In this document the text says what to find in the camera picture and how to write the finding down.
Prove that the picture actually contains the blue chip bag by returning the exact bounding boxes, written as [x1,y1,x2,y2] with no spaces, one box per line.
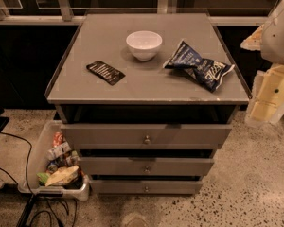
[163,41,235,93]

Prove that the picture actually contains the grey drawer cabinet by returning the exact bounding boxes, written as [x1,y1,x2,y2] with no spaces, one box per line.
[45,14,248,181]

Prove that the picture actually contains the white labelled bottle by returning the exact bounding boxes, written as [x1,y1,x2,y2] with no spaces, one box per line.
[47,142,71,161]

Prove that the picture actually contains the black floor cable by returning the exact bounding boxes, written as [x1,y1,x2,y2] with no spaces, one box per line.
[0,130,78,227]

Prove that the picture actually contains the metal window railing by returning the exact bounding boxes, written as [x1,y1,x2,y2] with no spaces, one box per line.
[0,0,281,26]

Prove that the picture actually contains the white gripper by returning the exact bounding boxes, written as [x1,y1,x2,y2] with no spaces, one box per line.
[240,25,284,127]

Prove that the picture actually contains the grey top drawer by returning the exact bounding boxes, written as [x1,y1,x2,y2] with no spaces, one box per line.
[61,124,232,149]

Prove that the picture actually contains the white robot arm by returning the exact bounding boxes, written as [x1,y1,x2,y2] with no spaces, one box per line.
[240,0,284,127]

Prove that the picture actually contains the white ceramic bowl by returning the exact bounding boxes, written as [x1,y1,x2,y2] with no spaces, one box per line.
[126,30,163,61]

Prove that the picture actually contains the red soda can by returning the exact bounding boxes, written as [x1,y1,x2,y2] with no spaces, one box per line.
[53,132,63,147]

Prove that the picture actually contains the dark can in bin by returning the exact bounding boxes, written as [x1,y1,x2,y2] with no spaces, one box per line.
[47,163,58,173]

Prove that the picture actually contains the grey bottom drawer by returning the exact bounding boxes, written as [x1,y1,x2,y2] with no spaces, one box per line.
[90,180,203,195]

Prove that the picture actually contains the green snack packet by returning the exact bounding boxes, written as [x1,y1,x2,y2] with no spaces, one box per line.
[37,172,50,185]

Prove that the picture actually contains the black snack packet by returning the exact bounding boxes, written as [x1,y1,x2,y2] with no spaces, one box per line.
[86,61,125,86]

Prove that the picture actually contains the yellow snack bag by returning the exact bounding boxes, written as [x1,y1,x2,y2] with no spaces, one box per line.
[45,166,79,186]

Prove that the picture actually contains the grey middle drawer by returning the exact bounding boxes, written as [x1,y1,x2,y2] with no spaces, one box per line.
[79,157,214,176]

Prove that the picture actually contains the grey drawer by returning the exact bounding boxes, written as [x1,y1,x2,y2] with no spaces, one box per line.
[90,180,203,195]
[61,124,232,149]
[79,157,214,176]

